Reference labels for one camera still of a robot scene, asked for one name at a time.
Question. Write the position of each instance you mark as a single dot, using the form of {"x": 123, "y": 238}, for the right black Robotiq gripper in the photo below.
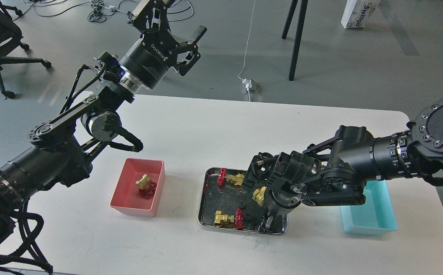
{"x": 277, "y": 204}

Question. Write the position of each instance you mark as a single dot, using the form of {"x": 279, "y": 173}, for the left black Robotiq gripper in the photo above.
{"x": 149, "y": 59}

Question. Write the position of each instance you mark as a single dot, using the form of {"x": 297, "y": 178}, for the brass valve red handle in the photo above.
{"x": 147, "y": 187}

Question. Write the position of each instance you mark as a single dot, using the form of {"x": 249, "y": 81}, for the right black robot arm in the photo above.
{"x": 335, "y": 172}

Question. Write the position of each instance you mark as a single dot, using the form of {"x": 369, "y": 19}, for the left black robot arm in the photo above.
{"x": 62, "y": 149}

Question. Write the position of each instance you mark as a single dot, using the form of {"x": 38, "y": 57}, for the small black gear upper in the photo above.
{"x": 241, "y": 206}

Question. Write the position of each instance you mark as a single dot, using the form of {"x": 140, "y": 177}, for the brass valve top right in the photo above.
{"x": 259, "y": 196}

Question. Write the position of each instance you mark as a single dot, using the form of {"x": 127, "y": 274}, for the brass valve bottom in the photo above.
{"x": 225, "y": 220}

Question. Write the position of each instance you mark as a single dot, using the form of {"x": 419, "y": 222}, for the brass valve top left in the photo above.
{"x": 236, "y": 180}

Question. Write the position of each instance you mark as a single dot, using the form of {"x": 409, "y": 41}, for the light blue plastic box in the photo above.
{"x": 375, "y": 216}

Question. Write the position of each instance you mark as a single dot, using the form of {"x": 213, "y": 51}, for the pink plastic box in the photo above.
{"x": 127, "y": 197}

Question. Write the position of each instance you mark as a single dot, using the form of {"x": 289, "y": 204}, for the white cardboard box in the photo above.
{"x": 357, "y": 12}

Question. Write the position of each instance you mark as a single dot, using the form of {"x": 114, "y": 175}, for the shiny metal tray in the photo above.
{"x": 227, "y": 199}

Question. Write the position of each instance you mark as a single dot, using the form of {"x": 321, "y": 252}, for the white power adapter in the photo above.
{"x": 250, "y": 86}

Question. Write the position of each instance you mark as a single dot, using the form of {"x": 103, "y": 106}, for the black tripod right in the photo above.
{"x": 298, "y": 36}

